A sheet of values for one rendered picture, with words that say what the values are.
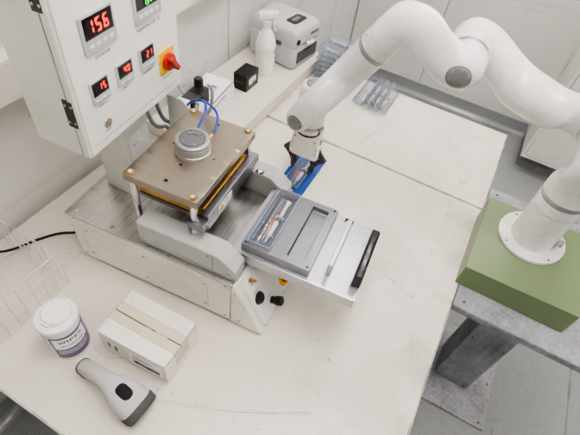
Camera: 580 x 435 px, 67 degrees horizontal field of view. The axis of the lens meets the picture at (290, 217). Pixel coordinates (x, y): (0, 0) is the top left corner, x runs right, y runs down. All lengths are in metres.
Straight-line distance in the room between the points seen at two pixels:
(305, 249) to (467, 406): 1.26
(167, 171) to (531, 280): 1.00
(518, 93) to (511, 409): 1.43
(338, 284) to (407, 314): 0.33
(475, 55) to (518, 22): 2.25
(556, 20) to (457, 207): 1.90
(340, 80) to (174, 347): 0.77
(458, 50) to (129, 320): 0.93
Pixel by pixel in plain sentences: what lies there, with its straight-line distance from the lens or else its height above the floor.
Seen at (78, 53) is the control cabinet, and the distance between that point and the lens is 0.86.
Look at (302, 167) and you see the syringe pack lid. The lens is 1.50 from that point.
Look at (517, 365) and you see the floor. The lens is 2.29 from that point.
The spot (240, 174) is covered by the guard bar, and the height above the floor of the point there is 1.05.
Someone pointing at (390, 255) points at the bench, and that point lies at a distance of 1.35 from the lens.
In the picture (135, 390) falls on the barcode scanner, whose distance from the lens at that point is 1.03.
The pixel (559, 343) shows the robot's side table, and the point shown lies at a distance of 1.43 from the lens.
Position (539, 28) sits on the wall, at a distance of 3.28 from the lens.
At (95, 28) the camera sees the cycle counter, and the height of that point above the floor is 1.39.
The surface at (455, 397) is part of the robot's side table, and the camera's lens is 2.07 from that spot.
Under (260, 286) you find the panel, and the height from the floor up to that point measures 0.85.
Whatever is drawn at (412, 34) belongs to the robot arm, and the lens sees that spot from 1.09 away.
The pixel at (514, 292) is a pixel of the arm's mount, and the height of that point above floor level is 0.82.
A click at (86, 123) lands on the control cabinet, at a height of 1.23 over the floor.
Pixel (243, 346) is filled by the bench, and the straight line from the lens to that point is 1.12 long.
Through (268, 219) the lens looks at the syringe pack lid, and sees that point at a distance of 1.01.
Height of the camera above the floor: 1.77
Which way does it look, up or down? 49 degrees down
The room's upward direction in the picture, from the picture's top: 10 degrees clockwise
